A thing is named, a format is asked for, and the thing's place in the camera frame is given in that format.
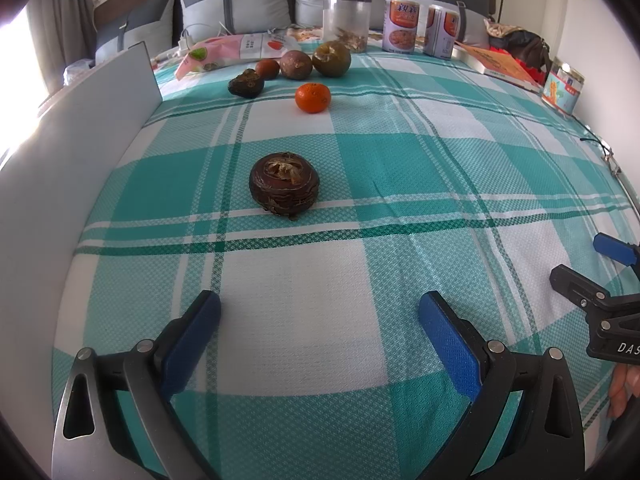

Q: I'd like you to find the person's right hand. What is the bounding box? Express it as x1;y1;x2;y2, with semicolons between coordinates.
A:
607;362;640;421

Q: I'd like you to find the white snack bag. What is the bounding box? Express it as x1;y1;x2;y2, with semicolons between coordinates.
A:
235;32;303;63

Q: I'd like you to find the orange tangerine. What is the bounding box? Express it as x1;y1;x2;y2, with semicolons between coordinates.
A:
294;82;332;115

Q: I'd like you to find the grey curtain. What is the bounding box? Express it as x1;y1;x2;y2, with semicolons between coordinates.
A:
25;0;93;96

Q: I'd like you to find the glass jar with printed label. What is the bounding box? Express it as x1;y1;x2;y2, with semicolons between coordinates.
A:
541;56;586;120

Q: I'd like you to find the brown handbag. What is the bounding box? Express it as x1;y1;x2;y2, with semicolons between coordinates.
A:
484;17;551;73

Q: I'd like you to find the pink snack bag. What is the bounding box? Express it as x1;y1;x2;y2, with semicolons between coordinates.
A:
174;35;246;81

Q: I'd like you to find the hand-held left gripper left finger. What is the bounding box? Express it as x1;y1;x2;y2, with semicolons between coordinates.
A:
51;290;222;480

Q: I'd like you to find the grey and orange can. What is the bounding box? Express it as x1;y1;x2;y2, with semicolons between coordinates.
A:
423;4;461;58

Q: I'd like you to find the floral blanket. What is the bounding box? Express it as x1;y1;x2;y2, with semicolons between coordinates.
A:
150;22;546;91

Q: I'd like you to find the green-brown round fruit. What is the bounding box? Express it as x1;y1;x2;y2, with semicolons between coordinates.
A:
312;40;352;79

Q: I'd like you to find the white folded board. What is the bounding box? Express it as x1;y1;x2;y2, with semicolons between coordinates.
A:
0;41;163;411

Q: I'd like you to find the lumpy dark water chestnut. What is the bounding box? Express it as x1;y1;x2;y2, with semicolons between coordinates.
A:
228;68;266;99

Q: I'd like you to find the teal checked cloth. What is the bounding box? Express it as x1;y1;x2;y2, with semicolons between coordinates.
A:
50;50;640;480

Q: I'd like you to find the brown passion fruit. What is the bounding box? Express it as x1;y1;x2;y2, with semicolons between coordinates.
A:
279;50;315;81

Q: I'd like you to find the round dark water chestnut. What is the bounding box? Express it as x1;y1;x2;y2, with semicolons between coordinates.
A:
249;152;321;221

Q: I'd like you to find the orange book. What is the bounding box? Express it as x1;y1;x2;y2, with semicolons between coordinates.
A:
452;42;543;93

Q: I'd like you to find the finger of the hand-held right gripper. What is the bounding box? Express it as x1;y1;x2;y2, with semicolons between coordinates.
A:
593;232;640;286
549;264;640;318

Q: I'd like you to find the orange label can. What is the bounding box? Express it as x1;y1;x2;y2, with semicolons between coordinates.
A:
382;0;420;55

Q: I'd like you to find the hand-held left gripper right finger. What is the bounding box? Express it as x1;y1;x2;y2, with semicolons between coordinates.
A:
418;291;586;480

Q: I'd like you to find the key bunch with black lanyard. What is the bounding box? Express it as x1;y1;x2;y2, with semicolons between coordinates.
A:
580;135;623;176

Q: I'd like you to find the red plastic item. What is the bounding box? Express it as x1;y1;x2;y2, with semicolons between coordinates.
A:
515;57;546;81

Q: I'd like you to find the clear jar with black lid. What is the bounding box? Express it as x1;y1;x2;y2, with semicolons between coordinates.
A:
322;0;373;55

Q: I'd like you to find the clear plastic bag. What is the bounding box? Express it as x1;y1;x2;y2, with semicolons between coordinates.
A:
62;59;96;81

